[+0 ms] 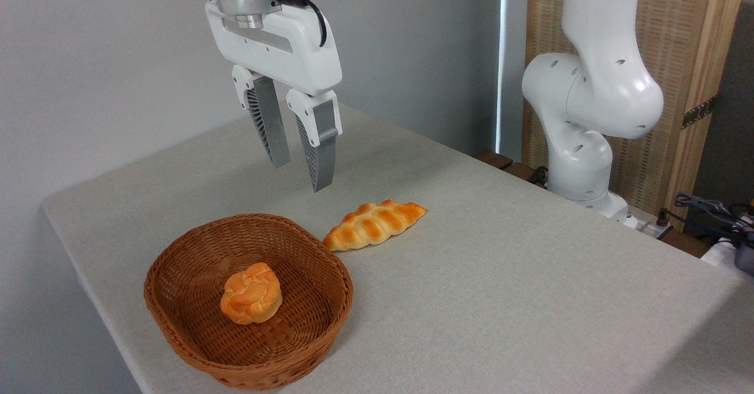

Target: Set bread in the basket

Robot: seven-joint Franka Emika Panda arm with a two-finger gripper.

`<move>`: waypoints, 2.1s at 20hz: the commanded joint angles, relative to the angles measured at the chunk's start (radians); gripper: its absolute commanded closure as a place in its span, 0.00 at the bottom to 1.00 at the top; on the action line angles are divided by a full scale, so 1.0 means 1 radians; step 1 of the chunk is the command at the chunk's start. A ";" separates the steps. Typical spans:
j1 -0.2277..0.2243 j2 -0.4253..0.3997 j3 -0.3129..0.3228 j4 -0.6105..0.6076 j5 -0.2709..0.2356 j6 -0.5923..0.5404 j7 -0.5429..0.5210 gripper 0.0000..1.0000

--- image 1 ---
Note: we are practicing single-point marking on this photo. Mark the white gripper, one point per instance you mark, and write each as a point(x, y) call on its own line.
point(294, 46)

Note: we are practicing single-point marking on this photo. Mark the long braided bread loaf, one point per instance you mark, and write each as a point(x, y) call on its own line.
point(371, 224)

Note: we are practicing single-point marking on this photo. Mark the round knotted bread roll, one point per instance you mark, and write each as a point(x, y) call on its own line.
point(252, 297)

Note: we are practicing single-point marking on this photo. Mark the brown woven wicker basket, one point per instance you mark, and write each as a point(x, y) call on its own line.
point(194, 323)

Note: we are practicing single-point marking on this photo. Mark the grey tablecloth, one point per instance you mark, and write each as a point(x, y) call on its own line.
point(500, 300)

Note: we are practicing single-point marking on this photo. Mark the dark metal screen hinge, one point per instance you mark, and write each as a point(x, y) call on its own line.
point(700, 112)

